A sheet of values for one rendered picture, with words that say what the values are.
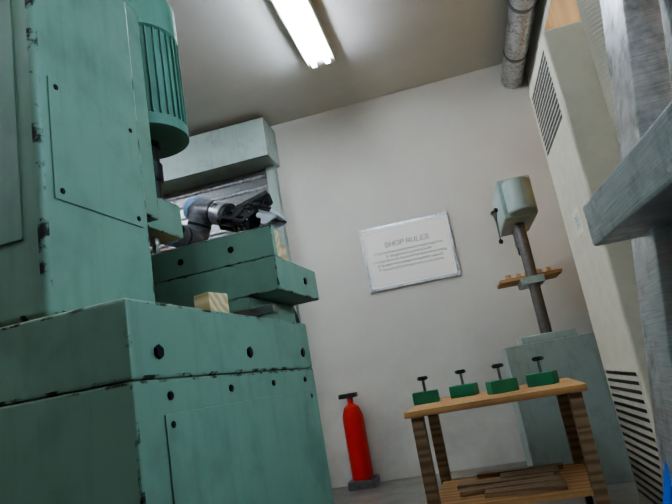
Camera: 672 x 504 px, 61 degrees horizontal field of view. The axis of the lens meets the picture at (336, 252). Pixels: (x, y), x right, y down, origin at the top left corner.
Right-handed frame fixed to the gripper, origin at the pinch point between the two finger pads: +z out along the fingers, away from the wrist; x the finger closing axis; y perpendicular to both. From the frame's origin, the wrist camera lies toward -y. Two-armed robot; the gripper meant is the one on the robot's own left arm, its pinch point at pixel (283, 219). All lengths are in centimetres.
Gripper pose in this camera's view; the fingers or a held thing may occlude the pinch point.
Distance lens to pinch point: 168.6
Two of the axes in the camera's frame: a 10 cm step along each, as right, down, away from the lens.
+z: 8.6, 1.7, -4.8
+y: -4.6, 6.5, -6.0
